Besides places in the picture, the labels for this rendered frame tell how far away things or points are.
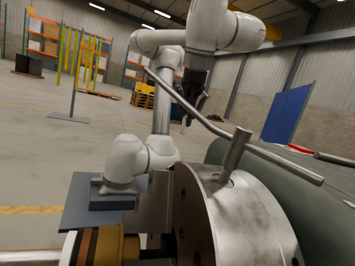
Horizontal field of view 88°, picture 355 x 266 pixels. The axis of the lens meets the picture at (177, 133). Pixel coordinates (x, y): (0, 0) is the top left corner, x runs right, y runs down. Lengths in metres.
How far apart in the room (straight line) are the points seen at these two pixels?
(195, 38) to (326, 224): 0.48
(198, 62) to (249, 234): 0.45
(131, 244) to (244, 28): 0.60
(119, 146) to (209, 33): 0.59
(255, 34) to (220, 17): 0.15
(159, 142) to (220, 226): 0.76
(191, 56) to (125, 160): 0.54
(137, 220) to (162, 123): 0.72
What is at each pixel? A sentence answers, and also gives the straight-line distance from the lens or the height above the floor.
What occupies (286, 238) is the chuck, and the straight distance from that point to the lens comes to 0.30.
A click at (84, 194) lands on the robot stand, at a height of 0.75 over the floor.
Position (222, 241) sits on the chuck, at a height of 1.20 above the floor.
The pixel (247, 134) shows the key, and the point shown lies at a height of 1.31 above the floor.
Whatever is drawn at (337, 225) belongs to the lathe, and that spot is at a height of 1.23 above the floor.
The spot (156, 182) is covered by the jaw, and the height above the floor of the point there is 1.18.
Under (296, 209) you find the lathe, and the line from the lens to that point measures 0.36.
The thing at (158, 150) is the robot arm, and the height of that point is 1.03.
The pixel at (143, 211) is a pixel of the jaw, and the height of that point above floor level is 1.14.
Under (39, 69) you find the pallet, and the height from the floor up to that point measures 0.46.
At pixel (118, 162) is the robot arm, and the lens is 0.89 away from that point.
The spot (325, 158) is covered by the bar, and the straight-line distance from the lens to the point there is 0.72.
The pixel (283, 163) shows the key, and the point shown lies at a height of 1.30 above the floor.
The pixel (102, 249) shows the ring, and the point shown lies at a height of 1.12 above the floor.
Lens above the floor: 1.35
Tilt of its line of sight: 13 degrees down
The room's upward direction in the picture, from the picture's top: 15 degrees clockwise
